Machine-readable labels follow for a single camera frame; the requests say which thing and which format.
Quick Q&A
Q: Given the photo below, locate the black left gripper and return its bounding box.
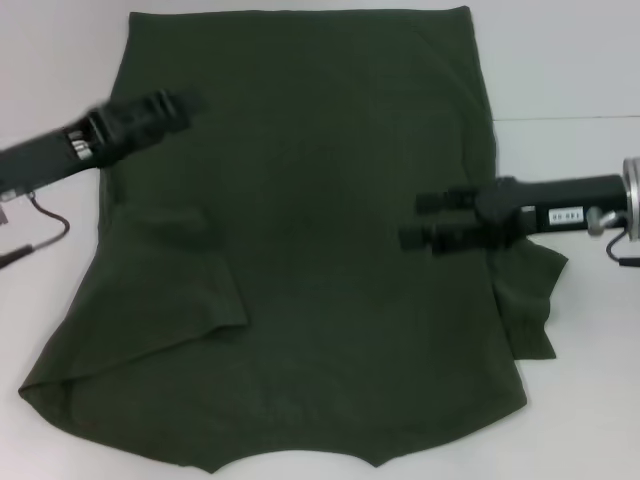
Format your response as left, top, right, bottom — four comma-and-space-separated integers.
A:
0, 88, 207, 195

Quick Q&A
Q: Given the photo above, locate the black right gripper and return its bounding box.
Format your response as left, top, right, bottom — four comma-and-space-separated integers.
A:
399, 173, 627, 257

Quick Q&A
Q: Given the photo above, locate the dark green shirt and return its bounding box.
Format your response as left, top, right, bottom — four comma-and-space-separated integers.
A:
17, 5, 570, 469

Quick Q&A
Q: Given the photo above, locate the right gripper cable with plug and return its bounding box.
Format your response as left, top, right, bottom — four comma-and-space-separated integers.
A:
587, 208, 640, 267

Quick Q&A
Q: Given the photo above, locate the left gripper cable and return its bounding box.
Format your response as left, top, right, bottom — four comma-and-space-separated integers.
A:
0, 191, 70, 269

